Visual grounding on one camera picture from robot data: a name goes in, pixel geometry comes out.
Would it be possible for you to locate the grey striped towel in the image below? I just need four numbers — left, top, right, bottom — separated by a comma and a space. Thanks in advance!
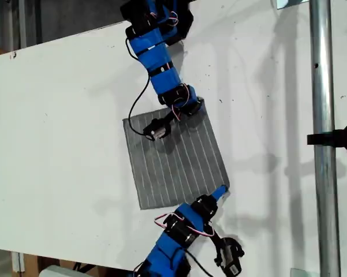
122, 98, 231, 211

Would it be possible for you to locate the black clamp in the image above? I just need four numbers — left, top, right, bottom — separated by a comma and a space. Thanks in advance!
306, 122, 347, 154

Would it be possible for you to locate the white table leg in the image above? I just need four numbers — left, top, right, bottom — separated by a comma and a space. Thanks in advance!
11, 250, 25, 274

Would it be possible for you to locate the red white servo wire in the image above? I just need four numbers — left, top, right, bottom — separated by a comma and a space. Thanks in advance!
186, 221, 216, 238
153, 211, 188, 231
170, 104, 183, 122

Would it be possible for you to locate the black camera box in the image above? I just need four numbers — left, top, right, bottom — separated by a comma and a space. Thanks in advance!
218, 236, 245, 275
143, 118, 173, 142

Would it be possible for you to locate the black camera cable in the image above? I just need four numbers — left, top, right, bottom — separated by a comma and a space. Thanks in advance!
125, 37, 151, 136
184, 249, 212, 274

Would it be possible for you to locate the steel post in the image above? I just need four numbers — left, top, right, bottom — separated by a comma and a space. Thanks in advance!
308, 0, 342, 277

